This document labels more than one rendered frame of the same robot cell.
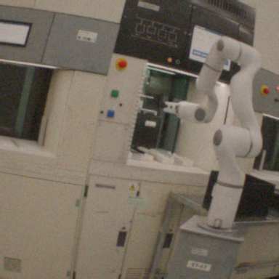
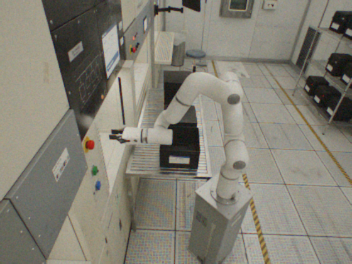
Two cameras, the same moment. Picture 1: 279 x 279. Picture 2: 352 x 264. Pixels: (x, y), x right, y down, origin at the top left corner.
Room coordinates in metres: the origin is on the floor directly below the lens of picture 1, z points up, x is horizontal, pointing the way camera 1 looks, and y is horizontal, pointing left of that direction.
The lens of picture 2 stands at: (1.71, 0.65, 1.98)
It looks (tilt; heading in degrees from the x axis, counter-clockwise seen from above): 37 degrees down; 296
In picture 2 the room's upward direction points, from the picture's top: 3 degrees clockwise
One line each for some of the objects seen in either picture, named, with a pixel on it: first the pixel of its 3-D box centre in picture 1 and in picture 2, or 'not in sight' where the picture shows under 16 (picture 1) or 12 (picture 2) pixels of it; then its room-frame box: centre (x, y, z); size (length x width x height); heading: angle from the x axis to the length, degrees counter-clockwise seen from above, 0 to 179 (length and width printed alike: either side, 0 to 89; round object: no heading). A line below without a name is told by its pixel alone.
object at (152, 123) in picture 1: (134, 122); not in sight; (2.74, 0.04, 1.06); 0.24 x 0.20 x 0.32; 117
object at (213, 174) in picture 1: (240, 194); (179, 146); (2.27, -0.55, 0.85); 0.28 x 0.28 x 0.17; 26
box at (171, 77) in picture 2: not in sight; (177, 87); (2.70, -1.32, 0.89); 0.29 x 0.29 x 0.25; 31
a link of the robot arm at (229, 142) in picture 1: (230, 155); (234, 161); (1.84, -0.37, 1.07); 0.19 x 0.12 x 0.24; 116
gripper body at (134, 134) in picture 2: (177, 108); (133, 135); (2.36, -0.15, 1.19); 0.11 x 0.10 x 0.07; 27
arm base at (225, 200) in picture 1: (224, 206); (227, 183); (1.85, -0.39, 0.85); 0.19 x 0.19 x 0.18
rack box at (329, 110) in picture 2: not in sight; (340, 108); (0.94, -3.05, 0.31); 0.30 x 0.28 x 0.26; 115
